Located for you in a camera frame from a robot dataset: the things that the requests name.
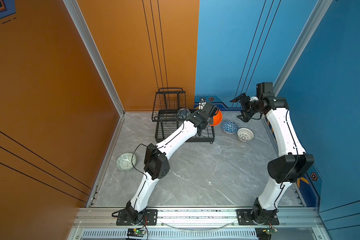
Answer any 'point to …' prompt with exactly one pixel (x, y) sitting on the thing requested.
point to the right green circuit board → (270, 230)
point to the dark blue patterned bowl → (229, 127)
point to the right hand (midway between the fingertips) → (230, 105)
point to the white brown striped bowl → (245, 134)
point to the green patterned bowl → (124, 161)
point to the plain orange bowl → (217, 118)
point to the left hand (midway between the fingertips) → (206, 113)
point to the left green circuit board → (137, 232)
